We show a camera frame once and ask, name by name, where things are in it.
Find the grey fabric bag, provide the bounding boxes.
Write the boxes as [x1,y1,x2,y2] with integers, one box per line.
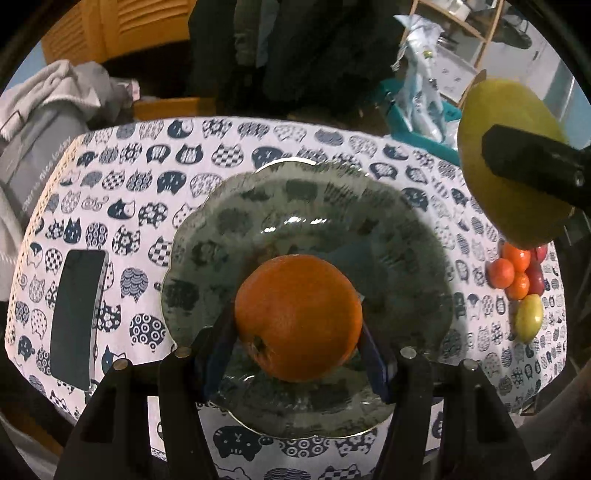
[0,104,90,232]

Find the wooden drawer unit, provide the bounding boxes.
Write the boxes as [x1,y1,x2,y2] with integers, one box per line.
[131,97,218,123]

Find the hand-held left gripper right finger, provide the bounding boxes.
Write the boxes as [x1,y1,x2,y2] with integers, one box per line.
[355,320,539,480]

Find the large orange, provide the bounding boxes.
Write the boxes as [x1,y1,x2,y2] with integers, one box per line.
[235,254,363,383]

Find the cat print tablecloth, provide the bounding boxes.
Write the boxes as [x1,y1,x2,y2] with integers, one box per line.
[4,117,571,480]

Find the small mandarin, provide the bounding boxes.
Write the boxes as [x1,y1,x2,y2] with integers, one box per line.
[502,242,532,273]
[488,258,515,289]
[506,272,531,300]

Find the dark hanging clothes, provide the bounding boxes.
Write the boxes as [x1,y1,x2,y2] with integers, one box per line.
[187,0,416,121]

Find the white blue plastic bag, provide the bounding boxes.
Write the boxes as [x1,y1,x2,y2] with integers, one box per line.
[392,14,455,141]

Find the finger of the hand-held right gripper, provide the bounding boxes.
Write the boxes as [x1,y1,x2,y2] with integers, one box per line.
[481,124,591,209]

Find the black smartphone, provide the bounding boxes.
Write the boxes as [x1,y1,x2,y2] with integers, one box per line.
[49,249,109,392]

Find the scalloped glass plate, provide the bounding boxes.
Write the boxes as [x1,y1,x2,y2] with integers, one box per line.
[159,158,458,439]

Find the wooden shelf frame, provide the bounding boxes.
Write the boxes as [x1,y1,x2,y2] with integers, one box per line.
[397,0,506,109]

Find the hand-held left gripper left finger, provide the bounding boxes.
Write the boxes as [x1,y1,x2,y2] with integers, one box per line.
[67,307,241,480]

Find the teal box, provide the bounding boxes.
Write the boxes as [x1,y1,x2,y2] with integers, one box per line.
[376,78,462,160]

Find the grey clothing pile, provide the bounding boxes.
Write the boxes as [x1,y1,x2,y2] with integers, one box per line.
[0,60,139,305]

